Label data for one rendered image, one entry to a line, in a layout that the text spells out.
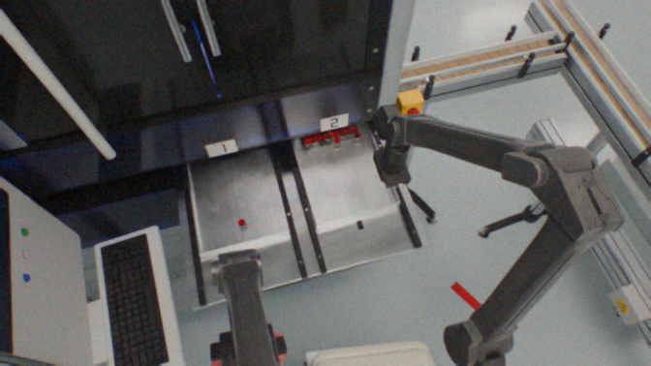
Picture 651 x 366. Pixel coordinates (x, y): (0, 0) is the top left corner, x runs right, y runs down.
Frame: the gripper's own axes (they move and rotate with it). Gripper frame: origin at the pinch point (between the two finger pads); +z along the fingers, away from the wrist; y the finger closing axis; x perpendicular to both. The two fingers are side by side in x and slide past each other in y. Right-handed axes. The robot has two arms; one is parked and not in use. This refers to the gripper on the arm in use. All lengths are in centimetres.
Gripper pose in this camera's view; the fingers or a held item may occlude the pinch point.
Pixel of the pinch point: (387, 182)
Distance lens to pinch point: 119.8
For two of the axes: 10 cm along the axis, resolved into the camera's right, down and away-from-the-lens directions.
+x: -9.6, 2.4, -1.2
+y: -2.7, -8.6, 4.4
